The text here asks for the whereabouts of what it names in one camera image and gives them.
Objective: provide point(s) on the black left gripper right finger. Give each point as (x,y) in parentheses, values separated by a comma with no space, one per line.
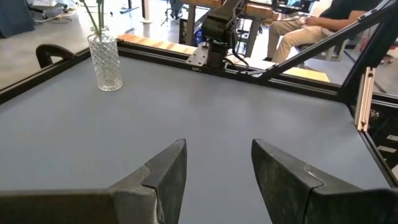
(326,208)

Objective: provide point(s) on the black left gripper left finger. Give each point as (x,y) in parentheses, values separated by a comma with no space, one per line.
(124,208)

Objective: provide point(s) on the red artificial tulip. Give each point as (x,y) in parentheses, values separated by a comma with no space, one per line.
(101,15)
(90,17)

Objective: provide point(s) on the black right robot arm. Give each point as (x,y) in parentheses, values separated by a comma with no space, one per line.
(217,28)

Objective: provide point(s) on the clear cut-glass vase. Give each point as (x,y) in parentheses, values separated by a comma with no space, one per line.
(105,62)

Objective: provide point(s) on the bare aluminium extrusion bar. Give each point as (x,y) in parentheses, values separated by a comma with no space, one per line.
(364,99)

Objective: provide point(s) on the wooden table side board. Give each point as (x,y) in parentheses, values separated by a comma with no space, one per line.
(306,74)

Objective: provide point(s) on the black curved hook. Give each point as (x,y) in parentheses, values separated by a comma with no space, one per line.
(46,49)

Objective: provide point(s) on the person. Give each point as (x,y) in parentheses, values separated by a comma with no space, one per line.
(295,34)

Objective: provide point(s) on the black aluminium table frame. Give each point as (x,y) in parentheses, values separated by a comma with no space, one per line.
(149,54)

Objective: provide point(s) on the black diagonal frame strut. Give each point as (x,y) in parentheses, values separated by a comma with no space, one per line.
(326,39)

